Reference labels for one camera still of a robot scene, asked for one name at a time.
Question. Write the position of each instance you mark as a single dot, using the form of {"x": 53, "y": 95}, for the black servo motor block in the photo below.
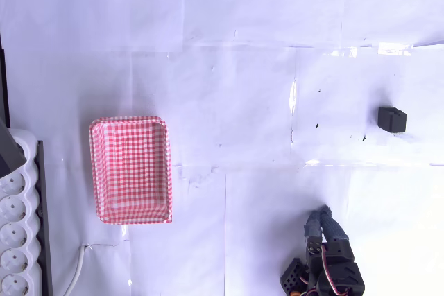
{"x": 391, "y": 119}

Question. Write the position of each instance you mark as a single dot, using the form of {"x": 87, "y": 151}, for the red checkered tray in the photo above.
{"x": 132, "y": 171}

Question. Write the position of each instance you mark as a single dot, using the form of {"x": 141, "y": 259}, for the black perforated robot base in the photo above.
{"x": 293, "y": 273}

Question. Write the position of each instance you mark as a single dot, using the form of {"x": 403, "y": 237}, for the dark grey plug adapter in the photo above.
{"x": 8, "y": 152}

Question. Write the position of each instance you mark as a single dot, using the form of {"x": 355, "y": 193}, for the black thin edge bar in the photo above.
{"x": 3, "y": 84}

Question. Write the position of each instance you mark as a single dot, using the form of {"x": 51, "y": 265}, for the white power strip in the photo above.
{"x": 15, "y": 226}

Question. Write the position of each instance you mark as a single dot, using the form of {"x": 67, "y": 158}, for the black vertical rail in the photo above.
{"x": 44, "y": 219}

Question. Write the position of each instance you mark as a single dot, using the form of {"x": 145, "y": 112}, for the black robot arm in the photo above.
{"x": 343, "y": 278}

